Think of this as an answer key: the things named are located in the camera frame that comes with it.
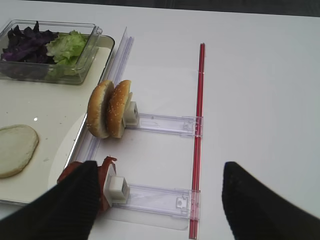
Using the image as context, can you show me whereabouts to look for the metal serving tray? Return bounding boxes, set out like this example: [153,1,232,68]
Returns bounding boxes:
[0,35,115,205]

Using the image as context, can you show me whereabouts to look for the rear sesame bun top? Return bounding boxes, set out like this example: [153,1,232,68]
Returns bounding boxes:
[105,80,132,138]

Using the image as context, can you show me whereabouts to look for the chopped purple cabbage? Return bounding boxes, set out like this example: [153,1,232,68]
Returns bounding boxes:
[0,22,58,64]

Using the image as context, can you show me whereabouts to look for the clear meat pusher track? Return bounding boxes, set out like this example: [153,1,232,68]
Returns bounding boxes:
[113,183,200,221]

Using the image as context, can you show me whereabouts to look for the red right rail strip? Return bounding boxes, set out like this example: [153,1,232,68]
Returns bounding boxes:
[189,43,206,240]

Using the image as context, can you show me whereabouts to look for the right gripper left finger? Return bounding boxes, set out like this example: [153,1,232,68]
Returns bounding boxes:
[0,161,100,240]

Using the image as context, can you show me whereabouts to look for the sesame bun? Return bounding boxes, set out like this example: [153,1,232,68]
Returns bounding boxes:
[105,80,132,138]
[86,80,114,139]

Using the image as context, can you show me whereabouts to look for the stack of meat slices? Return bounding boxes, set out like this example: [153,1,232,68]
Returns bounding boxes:
[56,156,117,214]

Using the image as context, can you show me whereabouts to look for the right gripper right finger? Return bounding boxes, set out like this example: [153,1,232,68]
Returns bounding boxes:
[221,161,320,240]

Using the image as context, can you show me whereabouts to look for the clear plastic salad container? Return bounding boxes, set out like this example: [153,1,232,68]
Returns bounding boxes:
[0,19,103,85]

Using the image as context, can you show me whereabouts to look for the bun half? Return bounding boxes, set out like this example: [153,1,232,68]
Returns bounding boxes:
[0,124,39,179]

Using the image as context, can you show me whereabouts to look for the white meat pusher block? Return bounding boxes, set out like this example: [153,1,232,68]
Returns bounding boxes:
[103,166,130,207]

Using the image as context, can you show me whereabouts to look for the clear bun top pusher track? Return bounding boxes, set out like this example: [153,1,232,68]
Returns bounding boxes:
[126,113,203,138]

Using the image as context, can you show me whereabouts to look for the green lettuce leaves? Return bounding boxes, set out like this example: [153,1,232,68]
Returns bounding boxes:
[46,30,89,66]

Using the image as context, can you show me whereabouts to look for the white bun pusher block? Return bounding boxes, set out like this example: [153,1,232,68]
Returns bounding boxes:
[122,92,139,127]

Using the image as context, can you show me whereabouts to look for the front sesame bun top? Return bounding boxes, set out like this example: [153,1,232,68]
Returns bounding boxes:
[86,80,114,139]

